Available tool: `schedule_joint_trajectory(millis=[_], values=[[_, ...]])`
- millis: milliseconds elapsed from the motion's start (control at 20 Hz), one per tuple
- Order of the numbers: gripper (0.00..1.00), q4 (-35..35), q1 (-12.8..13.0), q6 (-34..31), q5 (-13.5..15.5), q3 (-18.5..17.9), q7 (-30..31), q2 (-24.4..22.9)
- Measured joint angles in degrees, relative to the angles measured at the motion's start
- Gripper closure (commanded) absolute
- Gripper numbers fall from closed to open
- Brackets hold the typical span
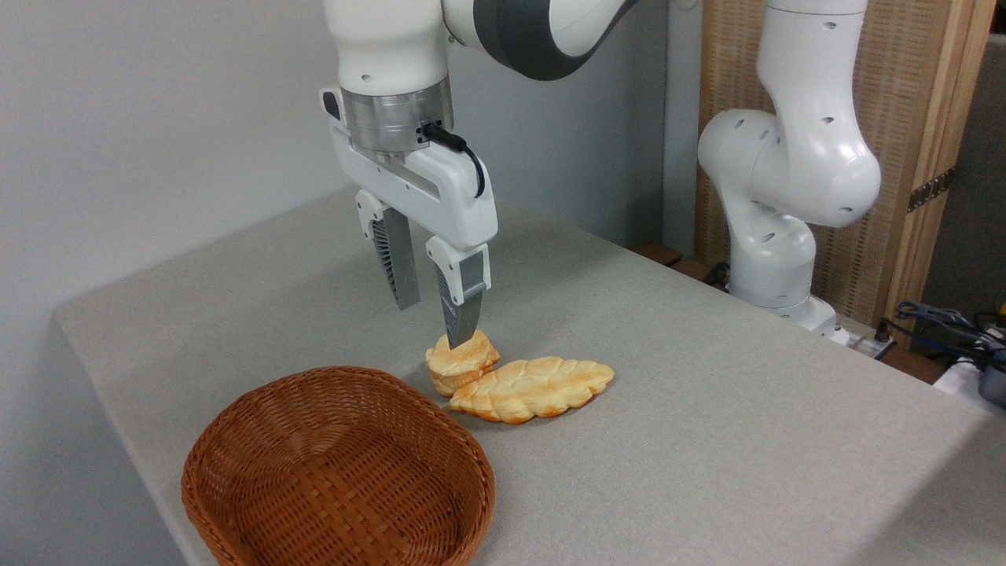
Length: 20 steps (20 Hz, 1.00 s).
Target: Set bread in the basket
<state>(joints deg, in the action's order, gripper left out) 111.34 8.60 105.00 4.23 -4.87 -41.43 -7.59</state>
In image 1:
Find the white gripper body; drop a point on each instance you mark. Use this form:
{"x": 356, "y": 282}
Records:
{"x": 440, "y": 189}

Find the white power strip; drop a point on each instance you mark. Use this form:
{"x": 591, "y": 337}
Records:
{"x": 860, "y": 339}

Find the brown wooden bench edge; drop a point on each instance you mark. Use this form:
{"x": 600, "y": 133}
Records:
{"x": 659, "y": 253}

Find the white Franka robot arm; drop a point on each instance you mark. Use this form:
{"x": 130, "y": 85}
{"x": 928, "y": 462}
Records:
{"x": 794, "y": 157}

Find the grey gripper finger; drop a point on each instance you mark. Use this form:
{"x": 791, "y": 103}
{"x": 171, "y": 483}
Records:
{"x": 464, "y": 295}
{"x": 399, "y": 259}

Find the black screen hinge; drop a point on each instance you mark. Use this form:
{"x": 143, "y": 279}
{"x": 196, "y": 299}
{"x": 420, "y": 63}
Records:
{"x": 931, "y": 189}

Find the brown woven wicker basket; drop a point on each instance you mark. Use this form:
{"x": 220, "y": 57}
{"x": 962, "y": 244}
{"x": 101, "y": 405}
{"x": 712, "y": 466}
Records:
{"x": 338, "y": 472}

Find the small round bread bun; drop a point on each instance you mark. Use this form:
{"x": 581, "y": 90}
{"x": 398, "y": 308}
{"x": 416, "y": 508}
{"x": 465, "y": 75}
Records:
{"x": 460, "y": 365}

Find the long braided bread loaf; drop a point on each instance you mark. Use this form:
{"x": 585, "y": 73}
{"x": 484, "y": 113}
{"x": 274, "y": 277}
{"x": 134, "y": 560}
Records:
{"x": 534, "y": 389}

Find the bamboo folding screen panel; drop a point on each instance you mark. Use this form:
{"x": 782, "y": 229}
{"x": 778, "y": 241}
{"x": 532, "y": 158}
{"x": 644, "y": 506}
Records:
{"x": 904, "y": 94}

